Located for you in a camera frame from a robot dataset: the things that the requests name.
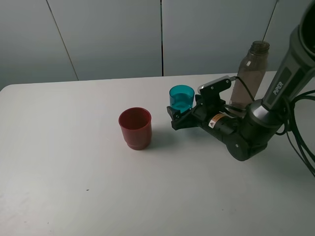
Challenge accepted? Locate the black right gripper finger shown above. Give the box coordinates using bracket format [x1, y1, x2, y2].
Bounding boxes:
[171, 108, 197, 130]
[167, 94, 202, 120]

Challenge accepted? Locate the red plastic cup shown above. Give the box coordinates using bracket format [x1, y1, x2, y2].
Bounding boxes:
[119, 107, 152, 150]

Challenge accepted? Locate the clear brown plastic bottle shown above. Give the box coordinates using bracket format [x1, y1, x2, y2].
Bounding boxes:
[230, 41, 270, 109]

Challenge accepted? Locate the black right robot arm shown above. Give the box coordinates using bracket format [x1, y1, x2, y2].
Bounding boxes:
[167, 1, 315, 161]

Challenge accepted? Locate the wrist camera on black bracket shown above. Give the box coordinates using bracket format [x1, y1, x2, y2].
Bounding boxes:
[195, 76, 232, 109]

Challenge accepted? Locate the blue translucent plastic cup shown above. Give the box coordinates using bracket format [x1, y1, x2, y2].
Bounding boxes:
[169, 85, 194, 113]

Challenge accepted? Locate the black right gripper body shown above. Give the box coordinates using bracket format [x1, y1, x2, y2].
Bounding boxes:
[191, 98, 242, 143]

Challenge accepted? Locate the black camera cable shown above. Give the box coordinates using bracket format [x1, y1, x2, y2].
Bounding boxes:
[225, 76, 315, 177]

